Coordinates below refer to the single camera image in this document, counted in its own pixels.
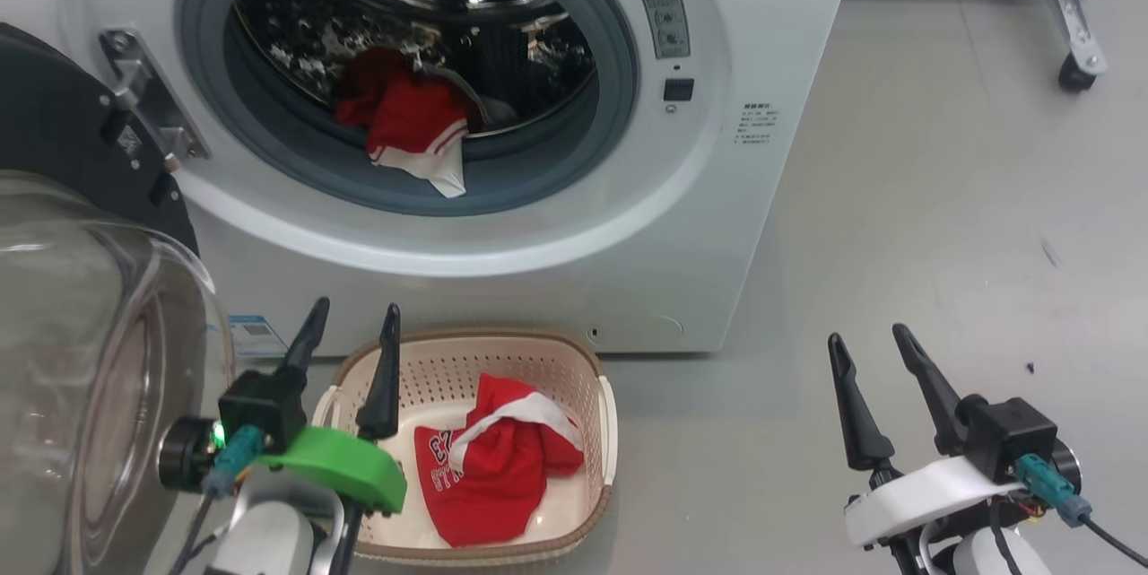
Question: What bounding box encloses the grey warning label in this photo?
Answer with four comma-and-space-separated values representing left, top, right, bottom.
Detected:
632, 0, 691, 60

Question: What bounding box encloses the round washing machine door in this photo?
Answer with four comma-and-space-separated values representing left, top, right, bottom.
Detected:
0, 22, 236, 575

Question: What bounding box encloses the small printed text label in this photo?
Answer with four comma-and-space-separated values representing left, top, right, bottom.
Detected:
735, 101, 778, 148

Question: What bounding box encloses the white front-load washing machine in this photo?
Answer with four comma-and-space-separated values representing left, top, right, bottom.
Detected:
58, 0, 857, 356

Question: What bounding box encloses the red garment with white lettering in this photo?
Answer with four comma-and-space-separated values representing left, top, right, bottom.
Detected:
413, 373, 586, 549

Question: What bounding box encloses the steel washing machine drum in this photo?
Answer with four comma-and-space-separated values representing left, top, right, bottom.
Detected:
235, 0, 597, 141

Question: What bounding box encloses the beige perforated laundry basket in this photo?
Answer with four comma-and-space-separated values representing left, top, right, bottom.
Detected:
311, 328, 620, 567

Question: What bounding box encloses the white cart leg with caster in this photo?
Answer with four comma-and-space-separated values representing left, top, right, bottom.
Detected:
852, 0, 1118, 93

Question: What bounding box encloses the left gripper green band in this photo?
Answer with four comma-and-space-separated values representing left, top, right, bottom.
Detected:
260, 296, 407, 515

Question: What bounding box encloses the metal door hinge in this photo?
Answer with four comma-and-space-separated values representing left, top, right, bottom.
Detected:
99, 28, 209, 170

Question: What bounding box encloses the blue white energy sticker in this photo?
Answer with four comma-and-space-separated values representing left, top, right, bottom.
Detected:
229, 315, 290, 361

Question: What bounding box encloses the grey rubber door gasket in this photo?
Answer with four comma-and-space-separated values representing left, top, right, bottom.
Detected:
177, 0, 639, 217

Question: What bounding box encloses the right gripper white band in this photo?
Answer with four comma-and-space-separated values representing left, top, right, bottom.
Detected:
827, 323, 1028, 549

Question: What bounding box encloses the red garment with white trim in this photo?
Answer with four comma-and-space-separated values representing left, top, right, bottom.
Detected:
335, 48, 472, 199

